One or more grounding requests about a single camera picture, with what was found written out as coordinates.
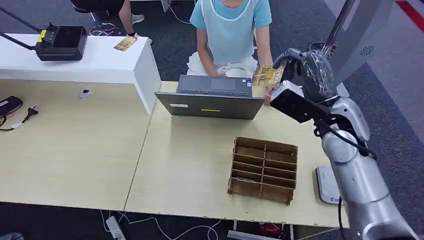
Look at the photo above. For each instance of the red object under desk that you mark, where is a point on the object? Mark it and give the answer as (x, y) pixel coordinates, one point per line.
(269, 229)

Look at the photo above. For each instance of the yellow printed card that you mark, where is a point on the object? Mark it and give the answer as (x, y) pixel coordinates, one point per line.
(265, 76)

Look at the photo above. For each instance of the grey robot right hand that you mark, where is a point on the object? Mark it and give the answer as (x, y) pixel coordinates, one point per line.
(314, 76)

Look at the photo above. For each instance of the grey laptop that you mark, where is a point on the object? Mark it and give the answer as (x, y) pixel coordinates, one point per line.
(210, 106)

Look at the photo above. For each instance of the grey pillar stand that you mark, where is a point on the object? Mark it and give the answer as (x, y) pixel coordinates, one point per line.
(361, 36)

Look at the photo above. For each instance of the person standing behind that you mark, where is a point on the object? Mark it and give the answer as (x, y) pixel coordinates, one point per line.
(125, 15)

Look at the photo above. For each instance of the black pouch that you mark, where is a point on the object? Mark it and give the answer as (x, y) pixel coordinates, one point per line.
(9, 105)

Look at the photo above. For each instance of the white flat card reader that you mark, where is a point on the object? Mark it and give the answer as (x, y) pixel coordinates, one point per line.
(327, 185)

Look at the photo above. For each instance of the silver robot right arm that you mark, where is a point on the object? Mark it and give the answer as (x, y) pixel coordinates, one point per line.
(357, 172)

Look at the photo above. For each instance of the black rod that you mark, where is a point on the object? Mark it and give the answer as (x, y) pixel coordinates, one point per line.
(20, 20)
(16, 41)

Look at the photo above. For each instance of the metal stanchion with round base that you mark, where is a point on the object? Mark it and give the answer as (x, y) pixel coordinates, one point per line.
(338, 23)

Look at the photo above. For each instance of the person's left hand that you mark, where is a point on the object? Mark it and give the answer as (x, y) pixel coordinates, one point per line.
(267, 96)

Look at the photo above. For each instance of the white cabinet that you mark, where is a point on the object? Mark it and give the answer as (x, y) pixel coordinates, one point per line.
(99, 63)

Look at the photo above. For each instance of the wooden card box with slots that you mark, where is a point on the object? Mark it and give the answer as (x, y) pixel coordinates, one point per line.
(263, 170)

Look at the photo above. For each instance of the yellow card with print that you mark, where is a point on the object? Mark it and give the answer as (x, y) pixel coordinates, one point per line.
(125, 43)

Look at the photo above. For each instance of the black remote controller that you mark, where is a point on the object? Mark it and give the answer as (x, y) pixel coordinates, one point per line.
(62, 44)

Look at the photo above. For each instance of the metal desk frame bar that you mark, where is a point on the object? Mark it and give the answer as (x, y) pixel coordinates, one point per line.
(248, 236)

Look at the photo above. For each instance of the white power strip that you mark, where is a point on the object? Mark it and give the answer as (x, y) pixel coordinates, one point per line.
(115, 228)

